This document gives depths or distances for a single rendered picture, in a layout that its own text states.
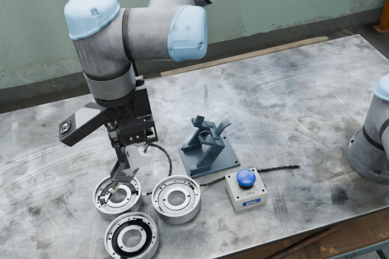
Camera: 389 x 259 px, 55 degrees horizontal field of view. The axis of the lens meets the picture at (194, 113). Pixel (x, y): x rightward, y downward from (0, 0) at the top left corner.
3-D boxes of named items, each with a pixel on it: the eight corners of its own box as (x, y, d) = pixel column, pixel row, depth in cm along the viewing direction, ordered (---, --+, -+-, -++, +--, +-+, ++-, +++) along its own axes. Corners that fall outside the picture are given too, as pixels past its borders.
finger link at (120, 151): (131, 173, 68) (120, 137, 63) (123, 176, 68) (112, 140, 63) (128, 156, 72) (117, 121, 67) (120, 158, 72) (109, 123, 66)
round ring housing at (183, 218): (172, 236, 77) (169, 226, 75) (145, 203, 84) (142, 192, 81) (211, 207, 82) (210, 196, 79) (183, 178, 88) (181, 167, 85)
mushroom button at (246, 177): (239, 199, 80) (240, 185, 76) (234, 184, 83) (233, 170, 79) (257, 193, 80) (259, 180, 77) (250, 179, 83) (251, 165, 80)
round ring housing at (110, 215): (95, 227, 80) (90, 217, 77) (99, 187, 88) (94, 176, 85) (144, 220, 81) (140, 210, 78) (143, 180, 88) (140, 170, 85)
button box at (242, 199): (235, 213, 80) (235, 200, 77) (225, 187, 85) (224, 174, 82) (271, 203, 81) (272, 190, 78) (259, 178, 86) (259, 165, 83)
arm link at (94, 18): (114, 13, 47) (50, 15, 48) (131, 81, 55) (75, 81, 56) (127, -15, 53) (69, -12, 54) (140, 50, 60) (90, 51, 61)
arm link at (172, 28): (206, -17, 55) (134, -14, 57) (202, 22, 47) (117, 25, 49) (209, 30, 61) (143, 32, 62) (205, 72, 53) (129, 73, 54)
